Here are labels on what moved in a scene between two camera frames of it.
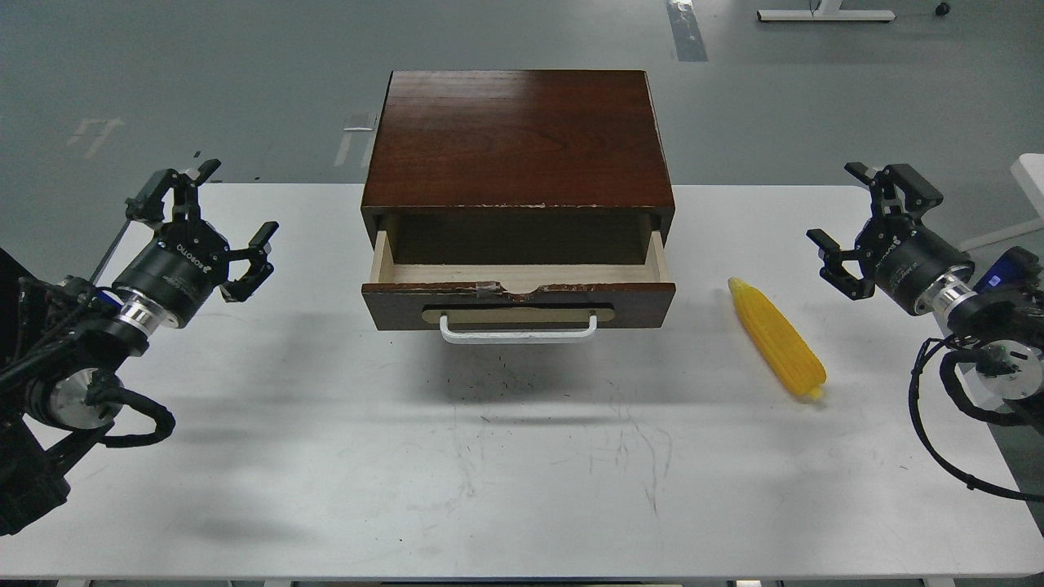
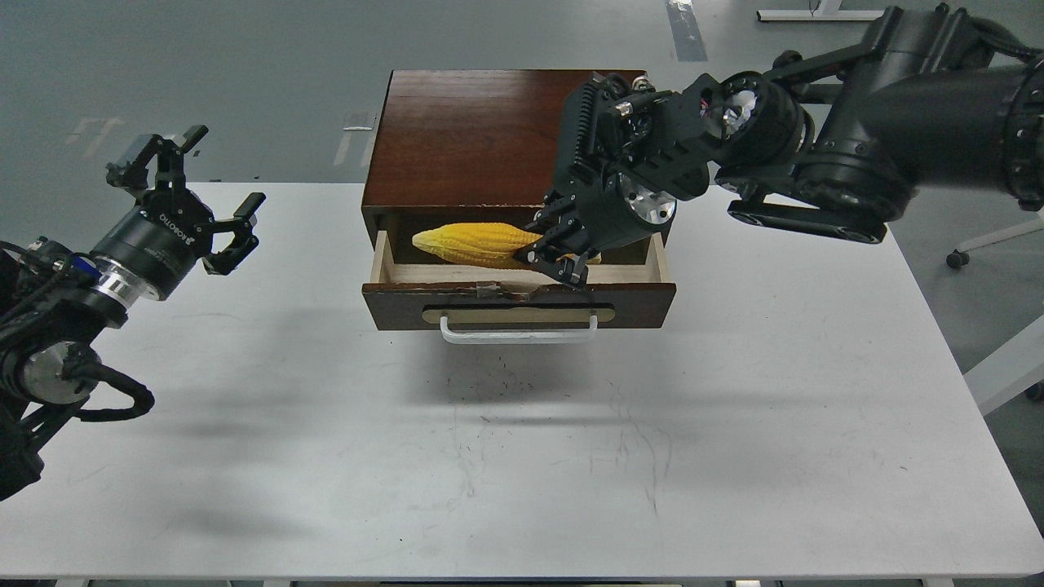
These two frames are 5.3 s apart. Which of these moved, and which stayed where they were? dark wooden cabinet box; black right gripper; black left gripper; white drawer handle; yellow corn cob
Moved: black right gripper; yellow corn cob; black left gripper
Stayed: dark wooden cabinet box; white drawer handle
